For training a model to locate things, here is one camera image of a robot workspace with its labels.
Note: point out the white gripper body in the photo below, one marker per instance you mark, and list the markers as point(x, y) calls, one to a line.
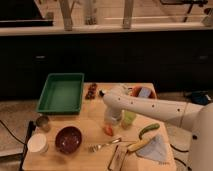
point(112, 116)

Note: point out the red orange apple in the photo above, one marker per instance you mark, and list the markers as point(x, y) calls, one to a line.
point(108, 130)

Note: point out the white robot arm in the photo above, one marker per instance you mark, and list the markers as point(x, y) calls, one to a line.
point(197, 119)

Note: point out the purple bowl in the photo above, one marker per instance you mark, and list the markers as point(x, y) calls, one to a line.
point(68, 140)

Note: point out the green plastic cup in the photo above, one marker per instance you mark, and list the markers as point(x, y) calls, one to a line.
point(128, 118)

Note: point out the dark red grapes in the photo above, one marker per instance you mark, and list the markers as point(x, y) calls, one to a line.
point(91, 93)

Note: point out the silver fork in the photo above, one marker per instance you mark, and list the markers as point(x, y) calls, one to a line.
point(97, 147)

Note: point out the blue sponge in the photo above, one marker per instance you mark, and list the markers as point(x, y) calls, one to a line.
point(144, 92)

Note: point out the wooden block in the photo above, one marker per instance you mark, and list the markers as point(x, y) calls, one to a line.
point(117, 158)

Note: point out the yellow banana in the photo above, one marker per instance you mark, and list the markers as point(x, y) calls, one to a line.
point(139, 144)

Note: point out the green plastic tray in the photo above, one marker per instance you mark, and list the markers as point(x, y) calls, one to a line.
point(61, 94)

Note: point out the light blue cloth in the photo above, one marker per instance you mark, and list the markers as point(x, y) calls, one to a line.
point(155, 150)

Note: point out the small metal cup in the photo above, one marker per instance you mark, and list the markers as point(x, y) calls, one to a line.
point(42, 122)

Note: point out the white paper cup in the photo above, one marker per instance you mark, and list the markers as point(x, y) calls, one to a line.
point(37, 143)

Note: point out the blue bag on floor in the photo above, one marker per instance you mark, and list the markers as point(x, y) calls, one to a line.
point(200, 98)

